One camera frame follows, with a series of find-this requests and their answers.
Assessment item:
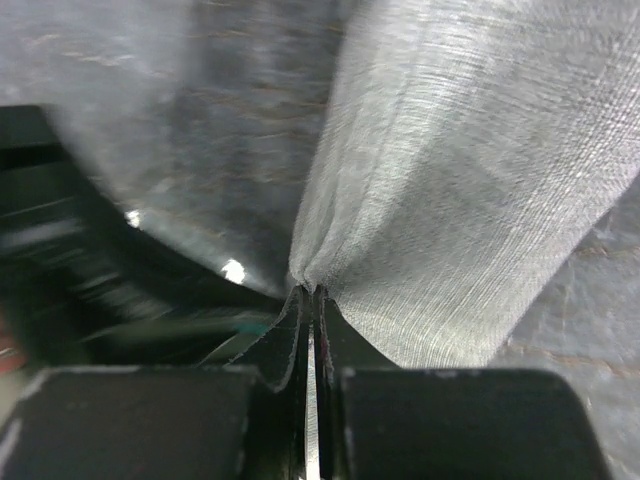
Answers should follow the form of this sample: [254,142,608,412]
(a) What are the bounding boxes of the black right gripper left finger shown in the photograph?
[1,289,309,479]

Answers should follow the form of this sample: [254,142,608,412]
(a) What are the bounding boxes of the grey cloth napkin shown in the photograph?
[289,1,639,367]

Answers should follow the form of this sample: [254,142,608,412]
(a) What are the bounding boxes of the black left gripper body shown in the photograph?
[1,105,282,366]

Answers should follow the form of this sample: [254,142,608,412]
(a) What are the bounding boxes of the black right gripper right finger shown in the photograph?
[313,289,610,479]

